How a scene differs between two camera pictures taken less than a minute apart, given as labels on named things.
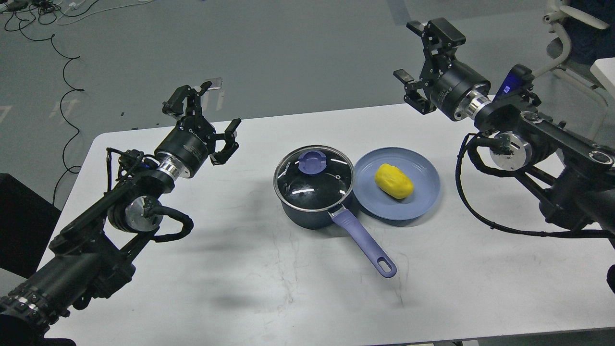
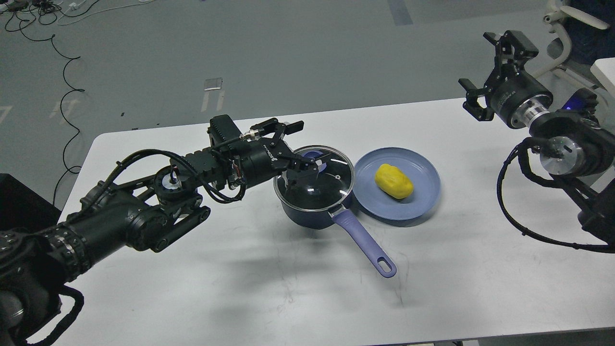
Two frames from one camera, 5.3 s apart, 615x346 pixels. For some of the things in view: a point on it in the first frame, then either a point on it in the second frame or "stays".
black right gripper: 460,92 to 513,50
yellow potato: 393,181 stays
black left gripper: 186,148 to 265,157
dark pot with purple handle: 324,219 stays
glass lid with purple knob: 313,178 stays
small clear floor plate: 217,84 stays
